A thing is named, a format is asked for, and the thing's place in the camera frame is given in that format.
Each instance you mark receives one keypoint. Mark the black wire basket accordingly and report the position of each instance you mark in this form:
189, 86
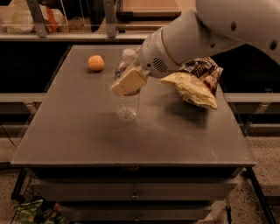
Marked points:
23, 193

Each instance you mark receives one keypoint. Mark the green snack bag in basket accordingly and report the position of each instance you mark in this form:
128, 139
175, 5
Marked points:
37, 212

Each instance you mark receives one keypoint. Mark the grey drawer cabinet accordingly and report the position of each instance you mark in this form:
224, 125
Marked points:
168, 165

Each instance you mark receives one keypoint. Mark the metal shelf rail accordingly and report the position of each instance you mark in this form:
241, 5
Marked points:
96, 22

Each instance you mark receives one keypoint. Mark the brown snack bag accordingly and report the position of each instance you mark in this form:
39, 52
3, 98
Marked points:
206, 70

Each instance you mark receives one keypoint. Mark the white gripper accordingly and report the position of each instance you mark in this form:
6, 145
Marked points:
152, 58

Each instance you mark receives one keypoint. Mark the yellow chip bag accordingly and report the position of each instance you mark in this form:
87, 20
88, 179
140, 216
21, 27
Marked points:
197, 91

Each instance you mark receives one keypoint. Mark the white plastic bag on shelf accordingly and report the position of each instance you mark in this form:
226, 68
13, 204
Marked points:
24, 16

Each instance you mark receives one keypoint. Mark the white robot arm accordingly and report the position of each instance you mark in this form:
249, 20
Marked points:
215, 26

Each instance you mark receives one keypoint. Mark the orange fruit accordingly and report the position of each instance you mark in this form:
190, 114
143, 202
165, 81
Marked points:
96, 63

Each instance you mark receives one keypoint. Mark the clear plastic water bottle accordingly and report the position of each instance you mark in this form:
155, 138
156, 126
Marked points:
127, 106

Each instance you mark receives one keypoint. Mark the wooden tray on shelf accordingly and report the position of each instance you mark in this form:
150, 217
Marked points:
142, 9

